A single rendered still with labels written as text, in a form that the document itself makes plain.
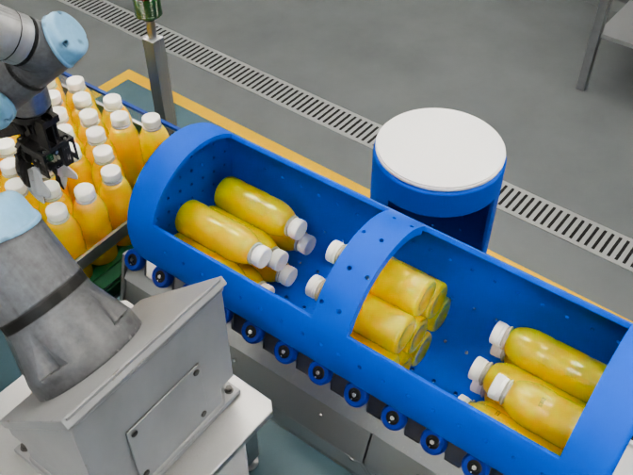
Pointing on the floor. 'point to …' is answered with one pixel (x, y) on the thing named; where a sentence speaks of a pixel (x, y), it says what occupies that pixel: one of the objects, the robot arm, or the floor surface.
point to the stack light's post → (159, 78)
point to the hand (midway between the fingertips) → (49, 188)
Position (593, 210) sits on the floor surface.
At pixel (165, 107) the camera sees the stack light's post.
